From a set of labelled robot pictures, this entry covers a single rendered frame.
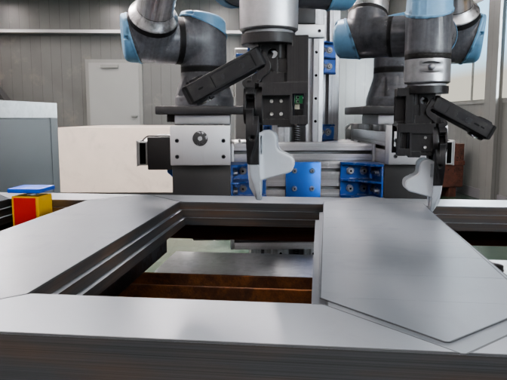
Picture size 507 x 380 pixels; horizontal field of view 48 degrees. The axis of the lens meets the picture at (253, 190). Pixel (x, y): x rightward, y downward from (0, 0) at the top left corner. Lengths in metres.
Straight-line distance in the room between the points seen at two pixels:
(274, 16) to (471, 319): 0.42
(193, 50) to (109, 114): 10.73
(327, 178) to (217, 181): 0.29
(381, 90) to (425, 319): 1.07
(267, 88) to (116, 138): 6.40
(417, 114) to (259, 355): 0.66
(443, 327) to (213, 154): 0.91
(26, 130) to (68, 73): 10.91
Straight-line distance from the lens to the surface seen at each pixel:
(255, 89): 0.73
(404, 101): 1.01
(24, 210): 1.08
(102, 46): 12.29
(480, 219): 1.07
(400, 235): 0.79
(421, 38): 0.99
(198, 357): 0.42
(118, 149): 7.09
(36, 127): 1.56
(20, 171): 1.48
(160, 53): 1.42
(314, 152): 1.44
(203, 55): 1.44
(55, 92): 12.47
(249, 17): 0.73
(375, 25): 1.11
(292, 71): 0.73
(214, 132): 1.29
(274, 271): 1.25
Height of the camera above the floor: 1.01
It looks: 7 degrees down
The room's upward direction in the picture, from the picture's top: straight up
